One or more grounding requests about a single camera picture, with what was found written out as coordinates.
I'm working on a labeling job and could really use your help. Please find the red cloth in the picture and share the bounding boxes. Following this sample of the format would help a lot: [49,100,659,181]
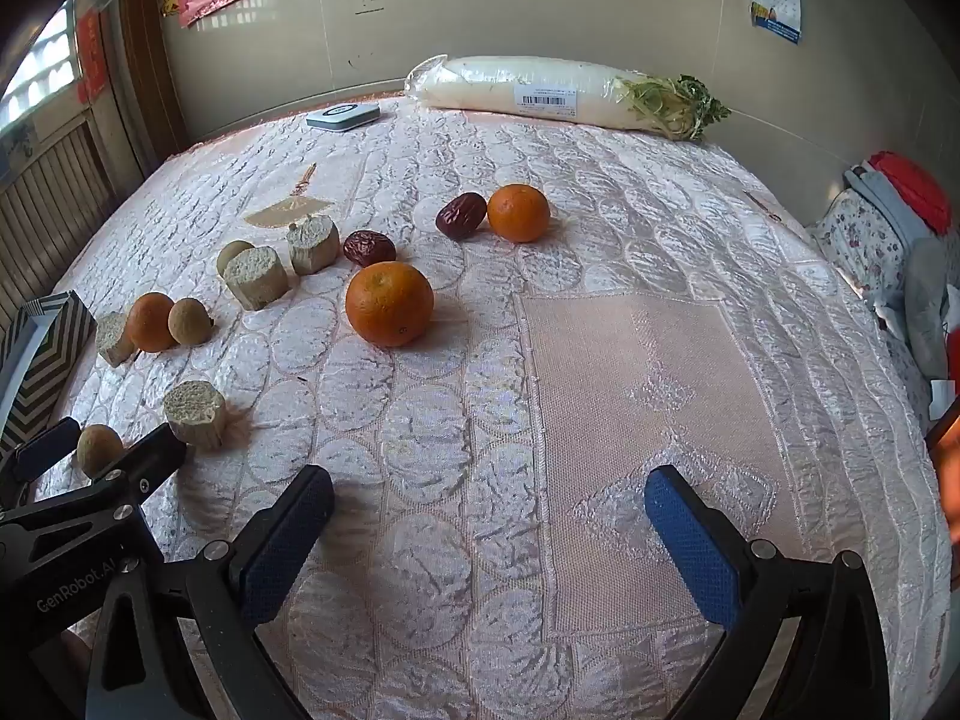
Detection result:
[870,151,953,235]

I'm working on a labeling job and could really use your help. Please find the white and teal flat device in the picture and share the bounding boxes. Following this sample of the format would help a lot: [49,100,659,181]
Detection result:
[305,105,381,132]

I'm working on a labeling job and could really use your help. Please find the floral pillow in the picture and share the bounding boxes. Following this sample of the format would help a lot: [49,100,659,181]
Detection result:
[814,187,912,331]

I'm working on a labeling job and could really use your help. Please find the wrapped white daikon radish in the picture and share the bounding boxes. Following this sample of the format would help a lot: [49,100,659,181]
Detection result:
[406,55,732,143]

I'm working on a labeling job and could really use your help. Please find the red date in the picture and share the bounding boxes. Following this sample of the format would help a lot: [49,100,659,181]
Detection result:
[343,230,397,269]
[436,193,489,240]

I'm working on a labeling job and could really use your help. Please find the pink quilted bedspread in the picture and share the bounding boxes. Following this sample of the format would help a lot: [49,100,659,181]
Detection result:
[64,94,953,720]

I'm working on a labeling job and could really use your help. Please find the wooden slatted panel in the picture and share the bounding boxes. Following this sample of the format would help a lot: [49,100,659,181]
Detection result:
[0,109,143,316]

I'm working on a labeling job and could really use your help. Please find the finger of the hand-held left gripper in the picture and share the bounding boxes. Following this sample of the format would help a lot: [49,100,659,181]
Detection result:
[0,417,82,496]
[71,424,188,518]

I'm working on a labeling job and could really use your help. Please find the large orange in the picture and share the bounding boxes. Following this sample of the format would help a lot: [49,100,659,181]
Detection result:
[345,261,435,349]

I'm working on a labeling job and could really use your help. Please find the small orange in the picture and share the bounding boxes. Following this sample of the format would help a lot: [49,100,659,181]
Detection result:
[125,292,181,353]

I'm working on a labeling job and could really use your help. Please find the window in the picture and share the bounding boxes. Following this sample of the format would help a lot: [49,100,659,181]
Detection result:
[0,0,83,121]

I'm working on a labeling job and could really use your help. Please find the cut sugarcane piece with stem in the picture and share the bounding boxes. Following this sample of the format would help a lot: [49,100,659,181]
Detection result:
[286,214,341,276]

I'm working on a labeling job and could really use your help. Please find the grey cloth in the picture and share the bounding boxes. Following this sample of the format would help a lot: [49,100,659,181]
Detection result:
[844,165,935,263]

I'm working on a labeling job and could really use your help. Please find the red paper strip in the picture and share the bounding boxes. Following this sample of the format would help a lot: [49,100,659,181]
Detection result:
[75,9,108,102]

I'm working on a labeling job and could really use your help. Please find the brown longan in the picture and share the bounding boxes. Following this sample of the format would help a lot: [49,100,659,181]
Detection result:
[76,424,125,479]
[217,240,256,278]
[168,298,215,347]

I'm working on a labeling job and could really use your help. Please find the striped cardboard box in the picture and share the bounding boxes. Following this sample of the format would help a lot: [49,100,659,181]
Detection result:
[0,291,98,458]

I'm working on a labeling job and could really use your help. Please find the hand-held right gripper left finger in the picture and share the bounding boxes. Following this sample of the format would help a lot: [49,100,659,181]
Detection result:
[82,465,336,720]

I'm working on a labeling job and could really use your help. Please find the medium orange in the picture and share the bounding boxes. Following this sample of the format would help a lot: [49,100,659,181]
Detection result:
[487,184,551,244]

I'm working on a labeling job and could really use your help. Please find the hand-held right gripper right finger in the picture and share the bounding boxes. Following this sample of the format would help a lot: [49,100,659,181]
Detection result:
[643,465,912,720]

